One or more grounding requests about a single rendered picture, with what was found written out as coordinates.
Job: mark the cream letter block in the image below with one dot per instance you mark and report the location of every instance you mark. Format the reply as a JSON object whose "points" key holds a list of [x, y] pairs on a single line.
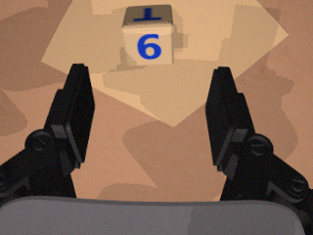
{"points": [[148, 35]]}

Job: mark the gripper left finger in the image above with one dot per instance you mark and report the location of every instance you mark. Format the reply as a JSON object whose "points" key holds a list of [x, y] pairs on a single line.
{"points": [[51, 154]]}

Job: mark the tan flat mat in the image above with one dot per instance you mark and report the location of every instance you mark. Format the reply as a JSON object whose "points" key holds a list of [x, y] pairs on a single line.
{"points": [[207, 34]]}

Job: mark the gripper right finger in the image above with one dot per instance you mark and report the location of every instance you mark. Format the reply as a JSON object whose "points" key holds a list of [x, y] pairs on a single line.
{"points": [[247, 158]]}

